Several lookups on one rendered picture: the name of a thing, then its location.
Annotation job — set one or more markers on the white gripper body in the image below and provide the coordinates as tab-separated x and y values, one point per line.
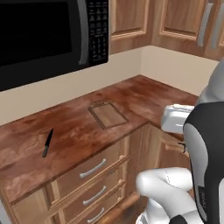
175	119

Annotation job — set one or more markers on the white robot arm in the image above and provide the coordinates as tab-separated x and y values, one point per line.
175	189

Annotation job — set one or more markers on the brown wooden cutting board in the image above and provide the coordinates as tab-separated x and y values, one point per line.
108	115

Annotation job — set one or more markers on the wooden base cupboard door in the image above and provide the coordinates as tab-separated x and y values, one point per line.
163	151

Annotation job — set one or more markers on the wooden drawer front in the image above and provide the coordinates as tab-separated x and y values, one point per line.
94	194
102	211
90	166

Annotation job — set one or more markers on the black kitchen knife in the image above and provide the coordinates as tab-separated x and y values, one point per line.
47	143

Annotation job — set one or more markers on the black microwave oven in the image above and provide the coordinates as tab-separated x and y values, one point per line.
43	38

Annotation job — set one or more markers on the wooden wall cupboard door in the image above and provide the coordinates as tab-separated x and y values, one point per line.
128	20
180	23
217	38

